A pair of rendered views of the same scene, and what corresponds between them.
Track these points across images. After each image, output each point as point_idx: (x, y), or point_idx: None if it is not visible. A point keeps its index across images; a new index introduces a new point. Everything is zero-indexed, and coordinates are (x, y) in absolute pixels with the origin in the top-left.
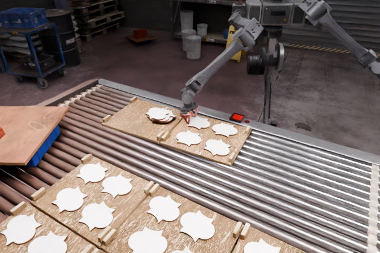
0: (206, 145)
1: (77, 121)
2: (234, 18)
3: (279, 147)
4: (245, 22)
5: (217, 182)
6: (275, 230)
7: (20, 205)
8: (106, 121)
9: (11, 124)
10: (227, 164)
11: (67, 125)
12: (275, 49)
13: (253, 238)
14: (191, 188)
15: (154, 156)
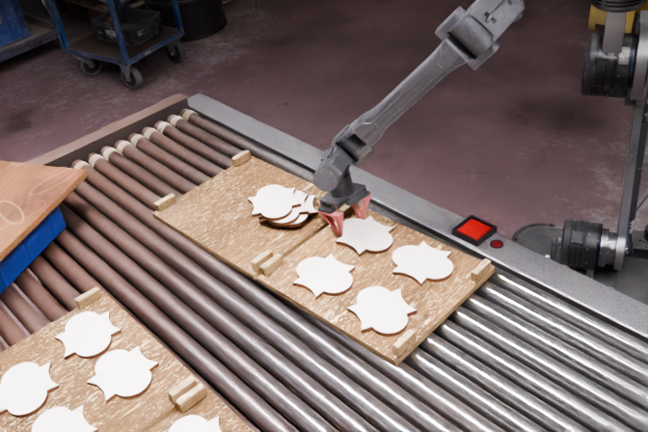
0: (357, 302)
1: (109, 201)
2: None
3: (552, 329)
4: None
5: (350, 402)
6: None
7: None
8: (164, 209)
9: None
10: (388, 359)
11: (87, 210)
12: (627, 43)
13: None
14: (282, 407)
15: (234, 311)
